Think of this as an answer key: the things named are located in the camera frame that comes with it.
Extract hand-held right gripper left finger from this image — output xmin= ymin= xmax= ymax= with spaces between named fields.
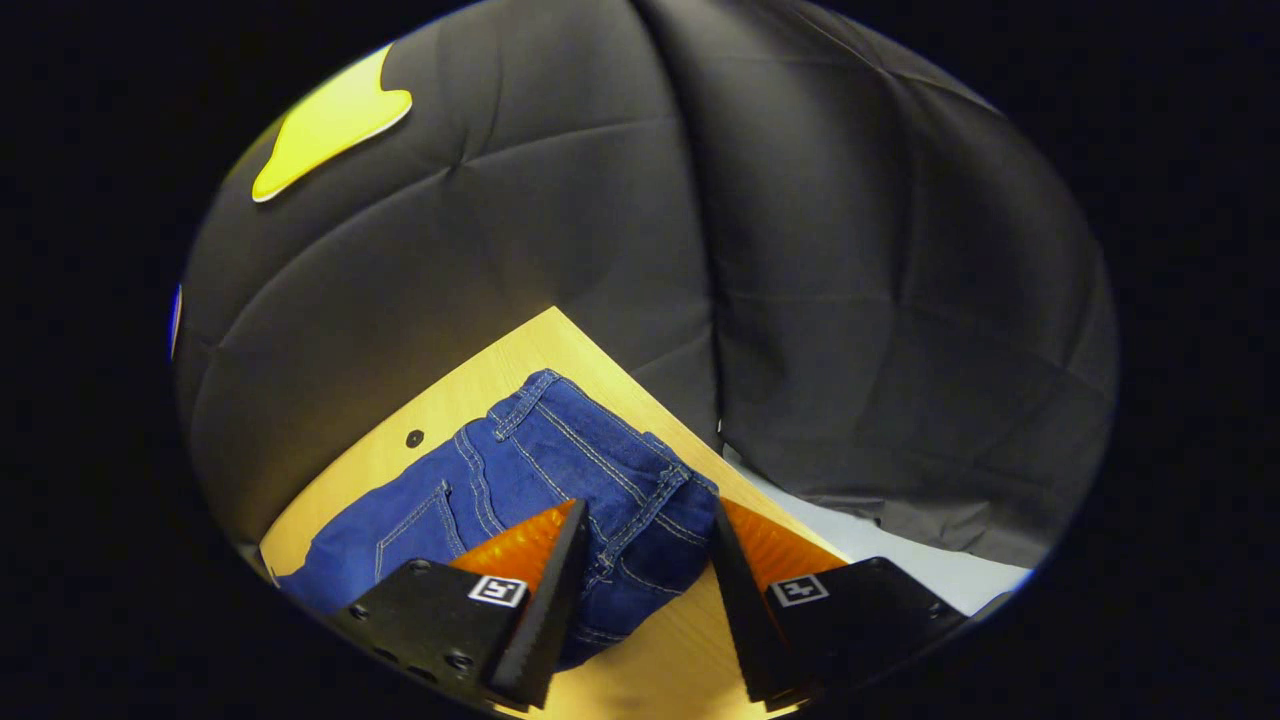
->
xmin=328 ymin=498 xmax=591 ymax=713

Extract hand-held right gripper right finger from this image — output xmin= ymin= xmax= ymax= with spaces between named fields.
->
xmin=708 ymin=496 xmax=973 ymax=713

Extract blue jeans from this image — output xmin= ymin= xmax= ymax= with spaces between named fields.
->
xmin=270 ymin=368 xmax=721 ymax=671

